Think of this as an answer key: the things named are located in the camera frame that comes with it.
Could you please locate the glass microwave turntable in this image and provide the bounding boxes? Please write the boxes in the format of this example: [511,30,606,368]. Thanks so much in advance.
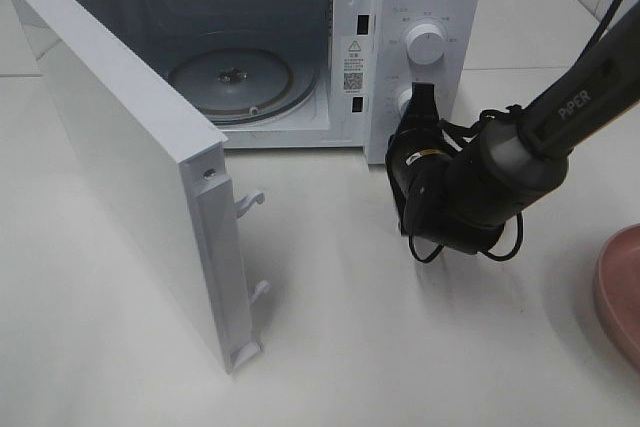
[168,47,319,125]

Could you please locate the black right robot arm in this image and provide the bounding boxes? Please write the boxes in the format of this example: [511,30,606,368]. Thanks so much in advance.
[385,6,639,257]

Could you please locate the white microwave knob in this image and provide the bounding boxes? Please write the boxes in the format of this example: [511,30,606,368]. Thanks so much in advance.
[395,87,413,120]
[405,20,447,65]

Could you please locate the pink plate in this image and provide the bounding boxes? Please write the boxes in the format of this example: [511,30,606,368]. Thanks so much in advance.
[593,224,639,370]

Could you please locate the white microwave oven body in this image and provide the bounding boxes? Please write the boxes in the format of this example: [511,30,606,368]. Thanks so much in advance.
[76,0,478,164]

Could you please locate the lower white microwave knob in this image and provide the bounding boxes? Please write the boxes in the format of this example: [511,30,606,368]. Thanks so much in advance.
[395,87,413,120]

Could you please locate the white warning label sticker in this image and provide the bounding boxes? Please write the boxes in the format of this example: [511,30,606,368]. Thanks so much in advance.
[339,35,372,95]

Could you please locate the white microwave door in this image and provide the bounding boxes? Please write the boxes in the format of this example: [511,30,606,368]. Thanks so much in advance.
[11,0,269,372]

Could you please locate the upper white microwave knob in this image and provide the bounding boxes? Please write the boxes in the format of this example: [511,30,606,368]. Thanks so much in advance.
[405,20,447,65]

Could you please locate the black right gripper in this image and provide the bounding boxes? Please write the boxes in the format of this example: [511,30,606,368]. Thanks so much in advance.
[385,83,480,237]

